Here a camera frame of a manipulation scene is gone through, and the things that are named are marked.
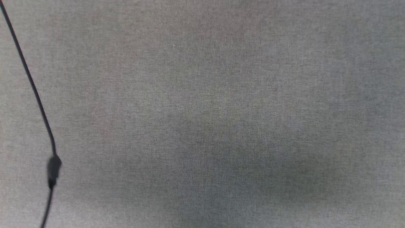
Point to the grey fabric sofa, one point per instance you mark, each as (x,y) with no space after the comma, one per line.
(221,110)

